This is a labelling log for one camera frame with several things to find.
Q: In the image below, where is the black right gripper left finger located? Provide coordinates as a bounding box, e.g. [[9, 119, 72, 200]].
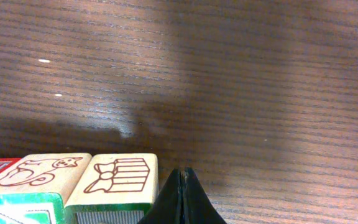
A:
[[138, 169, 182, 224]]

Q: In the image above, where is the green letter N block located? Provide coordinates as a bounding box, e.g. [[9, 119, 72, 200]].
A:
[[0, 152, 92, 224]]

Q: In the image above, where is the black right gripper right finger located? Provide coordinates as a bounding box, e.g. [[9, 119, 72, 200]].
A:
[[183, 167, 226, 224]]

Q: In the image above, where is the green number 4 block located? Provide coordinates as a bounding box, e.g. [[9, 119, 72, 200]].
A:
[[64, 153, 158, 223]]

